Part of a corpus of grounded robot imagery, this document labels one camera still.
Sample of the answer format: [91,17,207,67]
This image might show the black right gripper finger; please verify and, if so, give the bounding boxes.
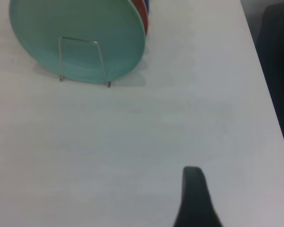
[172,166,223,227]

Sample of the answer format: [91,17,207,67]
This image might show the green round plate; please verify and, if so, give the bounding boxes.
[9,0,147,84]

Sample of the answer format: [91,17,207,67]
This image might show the red round plate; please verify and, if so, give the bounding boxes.
[132,0,150,37]

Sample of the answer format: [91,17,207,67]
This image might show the dark fabric seat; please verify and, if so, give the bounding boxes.
[255,3,284,138]

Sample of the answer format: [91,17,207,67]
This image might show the silver wire plate rack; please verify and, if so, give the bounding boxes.
[58,36,112,89]

